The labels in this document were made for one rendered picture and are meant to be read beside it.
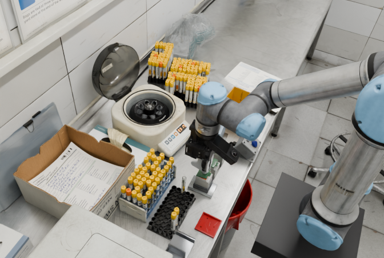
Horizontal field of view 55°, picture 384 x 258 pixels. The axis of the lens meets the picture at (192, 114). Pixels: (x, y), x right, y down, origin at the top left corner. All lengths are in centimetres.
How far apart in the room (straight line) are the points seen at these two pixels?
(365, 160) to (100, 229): 59
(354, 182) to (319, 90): 23
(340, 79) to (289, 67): 102
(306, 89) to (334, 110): 221
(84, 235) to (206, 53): 124
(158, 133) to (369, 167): 74
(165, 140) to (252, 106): 49
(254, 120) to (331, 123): 211
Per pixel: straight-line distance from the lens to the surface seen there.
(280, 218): 121
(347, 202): 93
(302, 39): 216
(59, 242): 90
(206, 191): 128
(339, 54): 362
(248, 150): 137
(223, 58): 188
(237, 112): 95
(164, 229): 120
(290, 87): 98
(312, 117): 301
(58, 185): 128
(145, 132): 131
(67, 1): 125
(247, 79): 174
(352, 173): 86
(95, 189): 124
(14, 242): 121
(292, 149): 272
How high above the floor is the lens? 195
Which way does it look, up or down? 44 degrees down
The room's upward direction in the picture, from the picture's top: 5 degrees clockwise
